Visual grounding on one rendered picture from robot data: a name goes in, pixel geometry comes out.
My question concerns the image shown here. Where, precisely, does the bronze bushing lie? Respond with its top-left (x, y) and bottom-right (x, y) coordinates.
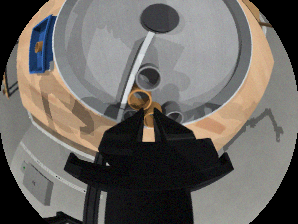
top-left (128, 84), bottom-right (152, 111)
top-left (144, 101), bottom-right (162, 128)
top-left (35, 41), bottom-right (43, 52)

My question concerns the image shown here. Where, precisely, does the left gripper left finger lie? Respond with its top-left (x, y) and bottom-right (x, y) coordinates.
top-left (101, 108), bottom-right (144, 141)

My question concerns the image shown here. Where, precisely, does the grey metal ring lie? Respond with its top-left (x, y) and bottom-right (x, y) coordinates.
top-left (122, 103), bottom-right (137, 120)
top-left (136, 63), bottom-right (162, 91)
top-left (162, 101), bottom-right (184, 124)

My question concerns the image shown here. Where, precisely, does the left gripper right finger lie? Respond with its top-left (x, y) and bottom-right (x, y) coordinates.
top-left (153, 108), bottom-right (196, 141)

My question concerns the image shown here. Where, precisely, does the blue open tray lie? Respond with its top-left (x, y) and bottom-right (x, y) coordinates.
top-left (29, 14), bottom-right (57, 73)

